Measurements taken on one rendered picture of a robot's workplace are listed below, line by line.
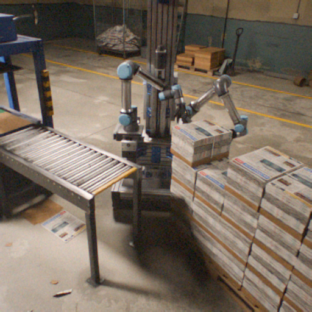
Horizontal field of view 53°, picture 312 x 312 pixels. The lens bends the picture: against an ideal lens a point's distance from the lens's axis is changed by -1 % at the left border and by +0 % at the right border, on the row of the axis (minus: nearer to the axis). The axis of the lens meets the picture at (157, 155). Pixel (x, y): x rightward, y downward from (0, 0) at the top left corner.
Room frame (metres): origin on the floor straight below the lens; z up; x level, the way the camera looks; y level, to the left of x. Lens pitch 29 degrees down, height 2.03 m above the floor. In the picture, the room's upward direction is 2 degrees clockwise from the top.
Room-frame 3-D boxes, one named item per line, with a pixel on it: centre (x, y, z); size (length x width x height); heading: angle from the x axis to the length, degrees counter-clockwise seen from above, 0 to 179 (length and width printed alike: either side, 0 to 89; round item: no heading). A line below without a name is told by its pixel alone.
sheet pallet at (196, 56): (8.74, -1.04, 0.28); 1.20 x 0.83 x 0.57; 55
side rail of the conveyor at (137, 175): (2.45, 0.67, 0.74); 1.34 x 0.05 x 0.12; 55
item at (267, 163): (1.75, -0.70, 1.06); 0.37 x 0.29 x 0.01; 125
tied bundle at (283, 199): (1.51, -0.86, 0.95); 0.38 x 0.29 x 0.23; 125
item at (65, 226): (2.27, 0.84, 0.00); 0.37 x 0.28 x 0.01; 55
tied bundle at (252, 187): (1.75, -0.69, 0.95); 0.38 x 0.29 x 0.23; 125
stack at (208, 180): (1.86, -0.61, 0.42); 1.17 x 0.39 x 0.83; 35
